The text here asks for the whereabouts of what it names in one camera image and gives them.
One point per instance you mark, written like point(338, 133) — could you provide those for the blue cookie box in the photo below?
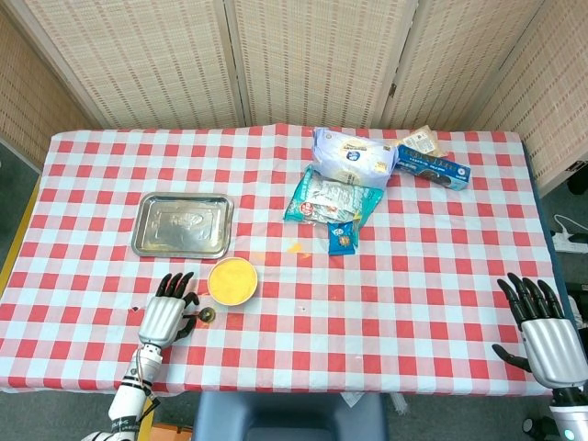
point(432, 167)

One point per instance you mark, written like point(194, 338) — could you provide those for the rectangular steel tray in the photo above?
point(182, 225)

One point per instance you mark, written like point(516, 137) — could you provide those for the dark blue chair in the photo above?
point(289, 415)

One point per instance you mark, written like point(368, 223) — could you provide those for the orange box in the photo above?
point(172, 433)

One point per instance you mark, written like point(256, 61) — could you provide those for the woven folding screen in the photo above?
point(312, 59)

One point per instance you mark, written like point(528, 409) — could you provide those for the yellow bowl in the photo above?
point(232, 281)

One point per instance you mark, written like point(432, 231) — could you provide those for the lavender white snack bag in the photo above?
point(351, 156)

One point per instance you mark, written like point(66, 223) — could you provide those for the tan snack packet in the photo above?
point(425, 140)

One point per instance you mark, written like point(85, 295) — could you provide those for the small blue cookie packet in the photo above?
point(342, 239)

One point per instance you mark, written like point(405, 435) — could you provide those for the dark metal spoon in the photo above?
point(207, 315)

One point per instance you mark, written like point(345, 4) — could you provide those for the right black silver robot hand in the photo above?
point(553, 351)

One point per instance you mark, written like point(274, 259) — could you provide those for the black equipment stand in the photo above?
point(578, 179)

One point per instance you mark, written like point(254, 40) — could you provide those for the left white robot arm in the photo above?
point(131, 399)

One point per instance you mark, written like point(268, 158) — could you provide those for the teal silver snack bag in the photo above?
point(328, 200)

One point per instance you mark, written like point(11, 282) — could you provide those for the red white checkered tablecloth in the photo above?
point(321, 331)

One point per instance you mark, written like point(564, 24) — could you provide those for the white power strip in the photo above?
point(572, 242)

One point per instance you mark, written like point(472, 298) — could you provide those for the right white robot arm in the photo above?
point(569, 418)

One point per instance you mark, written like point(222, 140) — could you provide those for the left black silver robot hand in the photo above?
point(161, 319)

